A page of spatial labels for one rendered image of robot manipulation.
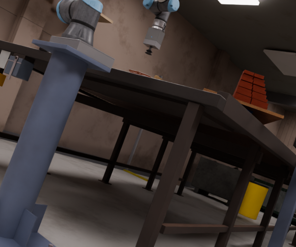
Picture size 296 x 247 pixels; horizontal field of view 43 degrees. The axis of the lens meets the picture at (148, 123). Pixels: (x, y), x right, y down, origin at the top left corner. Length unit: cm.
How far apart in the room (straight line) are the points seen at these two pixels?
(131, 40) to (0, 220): 486
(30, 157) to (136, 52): 485
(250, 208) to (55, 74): 571
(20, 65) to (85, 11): 87
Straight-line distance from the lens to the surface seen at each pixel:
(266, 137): 245
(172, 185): 171
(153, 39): 225
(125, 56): 621
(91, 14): 178
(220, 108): 170
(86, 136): 596
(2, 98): 492
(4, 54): 273
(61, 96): 169
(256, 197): 700
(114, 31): 601
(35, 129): 170
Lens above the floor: 61
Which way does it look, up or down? 3 degrees up
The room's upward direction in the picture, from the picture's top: 20 degrees clockwise
